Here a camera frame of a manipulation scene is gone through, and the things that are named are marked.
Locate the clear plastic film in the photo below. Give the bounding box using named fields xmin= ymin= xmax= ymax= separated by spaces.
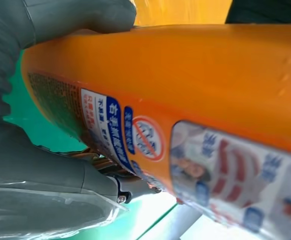
xmin=0 ymin=180 xmax=130 ymax=240

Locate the yellow plastic object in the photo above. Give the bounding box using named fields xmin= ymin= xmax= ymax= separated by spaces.
xmin=133 ymin=0 xmax=233 ymax=28

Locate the dark grey blurred object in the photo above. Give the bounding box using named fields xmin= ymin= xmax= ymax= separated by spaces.
xmin=225 ymin=0 xmax=291 ymax=25

